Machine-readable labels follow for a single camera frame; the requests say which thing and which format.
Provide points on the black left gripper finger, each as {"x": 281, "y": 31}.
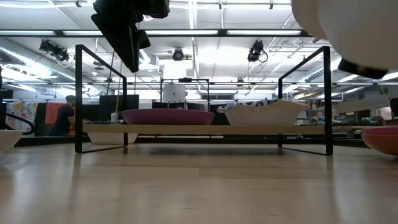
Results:
{"x": 143, "y": 40}
{"x": 122, "y": 40}

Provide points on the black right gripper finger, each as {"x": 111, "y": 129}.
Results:
{"x": 363, "y": 72}

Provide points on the blue patterned paper plate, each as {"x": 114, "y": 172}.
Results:
{"x": 264, "y": 116}
{"x": 112, "y": 137}
{"x": 357, "y": 31}

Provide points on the orange plastic plate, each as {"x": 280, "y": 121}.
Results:
{"x": 385, "y": 144}

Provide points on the purple plastic plate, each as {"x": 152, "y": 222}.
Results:
{"x": 168, "y": 117}

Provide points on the white bowl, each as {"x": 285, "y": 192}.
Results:
{"x": 7, "y": 140}

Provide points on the cluttered workbench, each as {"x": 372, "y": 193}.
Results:
{"x": 342, "y": 119}

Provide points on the white cylinder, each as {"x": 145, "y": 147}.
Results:
{"x": 174, "y": 93}

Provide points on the black monitor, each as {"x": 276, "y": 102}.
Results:
{"x": 109, "y": 105}

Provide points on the small clear bottle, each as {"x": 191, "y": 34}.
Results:
{"x": 114, "y": 117}

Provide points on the black overhead light beam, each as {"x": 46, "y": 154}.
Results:
{"x": 222, "y": 32}

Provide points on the person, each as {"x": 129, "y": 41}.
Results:
{"x": 62, "y": 121}

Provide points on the colourful poster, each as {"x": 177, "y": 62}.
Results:
{"x": 21, "y": 113}

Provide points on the black overhead camera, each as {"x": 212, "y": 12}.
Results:
{"x": 57, "y": 53}
{"x": 178, "y": 55}
{"x": 255, "y": 49}

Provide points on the black metal stand frame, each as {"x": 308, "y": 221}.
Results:
{"x": 185, "y": 80}

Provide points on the orange wall panel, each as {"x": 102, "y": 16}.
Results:
{"x": 49, "y": 112}

